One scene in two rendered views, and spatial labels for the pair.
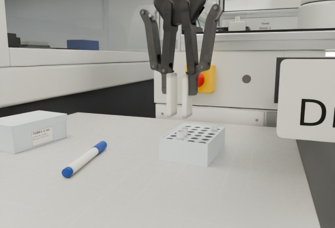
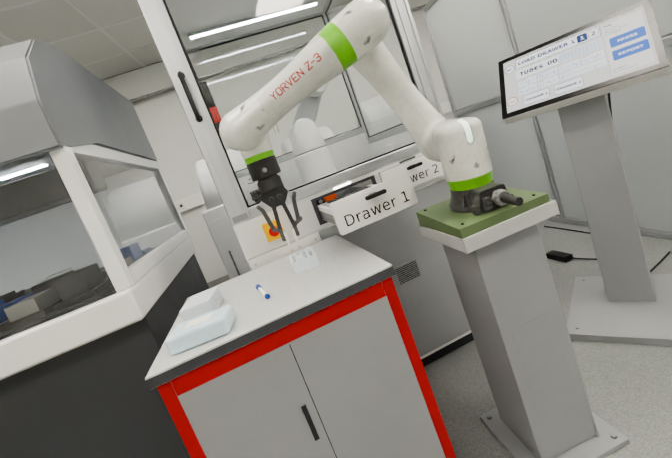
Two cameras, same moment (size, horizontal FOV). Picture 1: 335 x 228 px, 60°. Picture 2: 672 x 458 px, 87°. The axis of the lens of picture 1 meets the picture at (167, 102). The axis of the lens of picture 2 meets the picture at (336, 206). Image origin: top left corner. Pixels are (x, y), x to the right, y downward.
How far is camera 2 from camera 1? 71 cm
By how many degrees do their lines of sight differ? 31
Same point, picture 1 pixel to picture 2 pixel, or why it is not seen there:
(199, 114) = (280, 252)
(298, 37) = (316, 185)
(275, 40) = (305, 191)
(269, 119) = (321, 235)
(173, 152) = (301, 266)
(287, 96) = (338, 217)
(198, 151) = (312, 259)
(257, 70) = (303, 211)
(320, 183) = not seen: hidden behind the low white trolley
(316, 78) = (345, 206)
